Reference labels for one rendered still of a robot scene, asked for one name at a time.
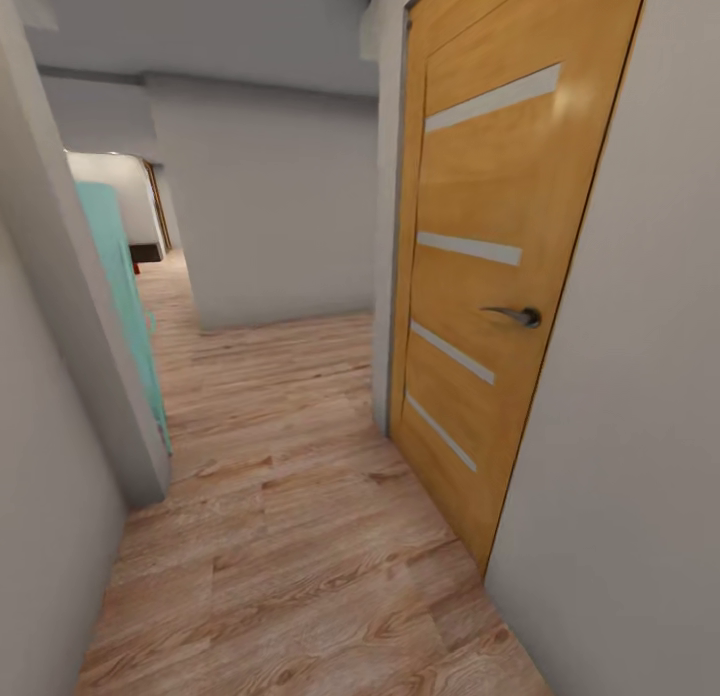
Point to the standing mirror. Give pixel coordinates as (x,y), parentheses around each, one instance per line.
(103,212)

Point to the door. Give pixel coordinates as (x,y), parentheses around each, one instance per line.
(507,109)

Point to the cabinet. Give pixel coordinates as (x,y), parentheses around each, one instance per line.
(145,253)

